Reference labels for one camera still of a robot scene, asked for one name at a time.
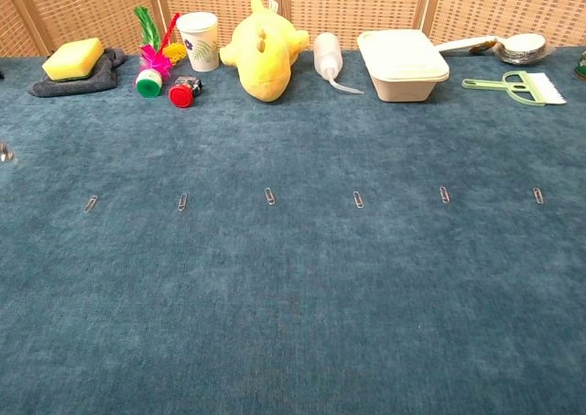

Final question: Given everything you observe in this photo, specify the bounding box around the dark grey cloth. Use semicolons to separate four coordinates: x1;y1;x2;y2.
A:
27;47;128;98

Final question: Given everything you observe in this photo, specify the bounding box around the woven folding screen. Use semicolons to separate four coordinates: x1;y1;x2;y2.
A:
0;0;586;58

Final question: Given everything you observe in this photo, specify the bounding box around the yellow plush toy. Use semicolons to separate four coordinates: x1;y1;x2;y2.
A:
219;0;310;103

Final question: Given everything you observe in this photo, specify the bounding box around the beige lidded lunch box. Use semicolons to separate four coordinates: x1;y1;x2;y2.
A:
356;28;450;103

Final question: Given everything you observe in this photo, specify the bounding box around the colourful feather shuttlecock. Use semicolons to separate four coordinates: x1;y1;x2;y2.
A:
133;5;188;98

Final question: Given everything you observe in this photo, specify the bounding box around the blue carpet table cover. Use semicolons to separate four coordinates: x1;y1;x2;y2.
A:
0;46;586;415

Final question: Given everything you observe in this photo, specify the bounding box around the white paper cup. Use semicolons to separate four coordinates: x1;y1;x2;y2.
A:
176;12;220;72

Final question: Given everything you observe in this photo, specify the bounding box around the clear squeeze wash bottle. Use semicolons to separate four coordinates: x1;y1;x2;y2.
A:
312;32;365;95

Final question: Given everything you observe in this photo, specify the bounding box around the white long-handled scoop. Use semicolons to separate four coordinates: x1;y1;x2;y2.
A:
434;33;547;54

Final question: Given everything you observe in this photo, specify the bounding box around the yellow sponge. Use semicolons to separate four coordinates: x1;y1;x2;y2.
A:
41;37;105;82

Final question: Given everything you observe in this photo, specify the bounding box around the green hand brush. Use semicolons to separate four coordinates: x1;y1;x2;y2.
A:
461;70;568;107

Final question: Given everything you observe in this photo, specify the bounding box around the silver foil dish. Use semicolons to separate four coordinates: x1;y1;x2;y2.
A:
493;34;556;65

